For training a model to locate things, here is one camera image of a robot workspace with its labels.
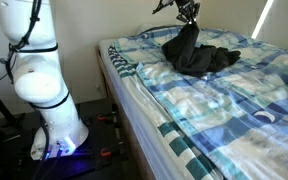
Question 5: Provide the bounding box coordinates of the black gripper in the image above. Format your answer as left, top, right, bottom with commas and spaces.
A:
175, 0, 201, 26

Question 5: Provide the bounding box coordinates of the black dress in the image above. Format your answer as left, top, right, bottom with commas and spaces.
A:
161, 22, 242, 79

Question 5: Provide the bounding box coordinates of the blue plaid duvet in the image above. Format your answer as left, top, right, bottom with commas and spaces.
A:
113, 25, 288, 180

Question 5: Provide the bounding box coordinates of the white mattress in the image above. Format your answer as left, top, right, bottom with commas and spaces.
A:
98, 38, 186, 180

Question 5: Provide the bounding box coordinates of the teal white striped sheet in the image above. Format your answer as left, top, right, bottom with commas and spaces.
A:
107, 44, 226, 180

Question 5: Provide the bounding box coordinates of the black cable on bed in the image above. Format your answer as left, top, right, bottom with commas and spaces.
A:
138, 24, 182, 36

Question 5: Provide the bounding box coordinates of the wooden bed frame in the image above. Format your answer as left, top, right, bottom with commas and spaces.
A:
95, 46, 156, 180

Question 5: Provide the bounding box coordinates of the red handled clamp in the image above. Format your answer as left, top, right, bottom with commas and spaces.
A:
96, 112, 119, 123
99, 142, 124, 158

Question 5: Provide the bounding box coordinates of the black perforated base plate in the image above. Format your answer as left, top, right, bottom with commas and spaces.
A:
2, 99, 127, 180

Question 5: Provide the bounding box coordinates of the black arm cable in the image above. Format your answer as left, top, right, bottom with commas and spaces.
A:
3, 0, 71, 164

